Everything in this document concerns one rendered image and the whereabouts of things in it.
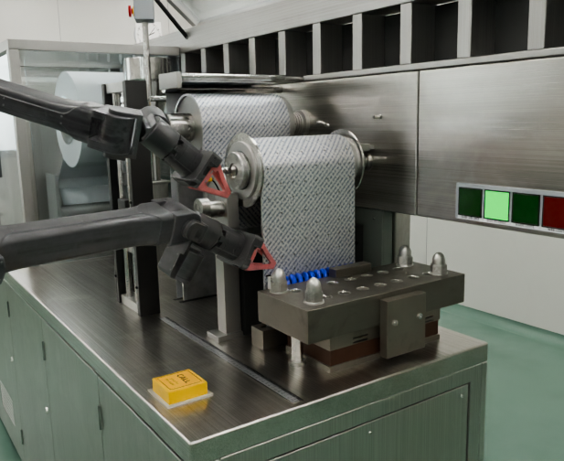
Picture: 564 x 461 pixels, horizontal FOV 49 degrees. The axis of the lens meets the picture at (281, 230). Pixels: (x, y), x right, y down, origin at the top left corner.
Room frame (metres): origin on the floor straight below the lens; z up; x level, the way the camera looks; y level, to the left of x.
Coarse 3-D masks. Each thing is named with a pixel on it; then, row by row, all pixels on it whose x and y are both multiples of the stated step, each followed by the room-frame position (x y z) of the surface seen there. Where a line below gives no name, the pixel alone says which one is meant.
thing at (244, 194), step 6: (234, 144) 1.25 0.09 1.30; (240, 144) 1.23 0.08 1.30; (246, 144) 1.22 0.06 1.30; (234, 150) 1.25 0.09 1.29; (240, 150) 1.23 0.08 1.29; (246, 150) 1.21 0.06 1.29; (354, 150) 1.34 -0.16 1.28; (252, 156) 1.20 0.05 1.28; (354, 156) 1.33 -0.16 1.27; (252, 162) 1.20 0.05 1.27; (252, 168) 1.20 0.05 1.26; (252, 174) 1.20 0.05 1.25; (252, 180) 1.20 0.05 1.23; (252, 186) 1.20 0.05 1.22; (240, 192) 1.24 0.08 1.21; (246, 192) 1.22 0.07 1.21; (252, 192) 1.20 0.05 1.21; (240, 198) 1.24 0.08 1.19; (246, 198) 1.23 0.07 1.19
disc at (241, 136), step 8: (240, 136) 1.24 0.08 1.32; (248, 136) 1.22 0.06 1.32; (232, 144) 1.27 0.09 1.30; (248, 144) 1.22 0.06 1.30; (256, 144) 1.20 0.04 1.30; (256, 152) 1.19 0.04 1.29; (256, 160) 1.19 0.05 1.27; (256, 192) 1.20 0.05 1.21; (240, 200) 1.25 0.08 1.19; (248, 200) 1.22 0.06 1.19; (256, 200) 1.20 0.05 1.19
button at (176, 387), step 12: (180, 372) 1.01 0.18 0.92; (192, 372) 1.01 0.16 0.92; (156, 384) 0.97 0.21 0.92; (168, 384) 0.96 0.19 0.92; (180, 384) 0.96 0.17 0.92; (192, 384) 0.96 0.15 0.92; (204, 384) 0.97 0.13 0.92; (168, 396) 0.93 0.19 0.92; (180, 396) 0.94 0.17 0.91; (192, 396) 0.95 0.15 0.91
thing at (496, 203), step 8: (488, 192) 1.14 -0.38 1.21; (496, 192) 1.12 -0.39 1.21; (488, 200) 1.14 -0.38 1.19; (496, 200) 1.12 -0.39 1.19; (504, 200) 1.11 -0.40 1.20; (488, 208) 1.14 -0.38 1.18; (496, 208) 1.12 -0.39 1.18; (504, 208) 1.11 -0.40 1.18; (488, 216) 1.13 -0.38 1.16; (496, 216) 1.12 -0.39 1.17; (504, 216) 1.11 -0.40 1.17
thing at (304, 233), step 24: (336, 192) 1.29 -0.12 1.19; (264, 216) 1.19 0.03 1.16; (288, 216) 1.22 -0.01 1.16; (312, 216) 1.26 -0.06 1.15; (336, 216) 1.29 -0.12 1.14; (264, 240) 1.19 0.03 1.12; (288, 240) 1.22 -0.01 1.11; (312, 240) 1.26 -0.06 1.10; (336, 240) 1.29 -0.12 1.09; (288, 264) 1.22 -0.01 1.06; (312, 264) 1.26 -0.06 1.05; (336, 264) 1.29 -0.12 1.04; (264, 288) 1.19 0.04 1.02
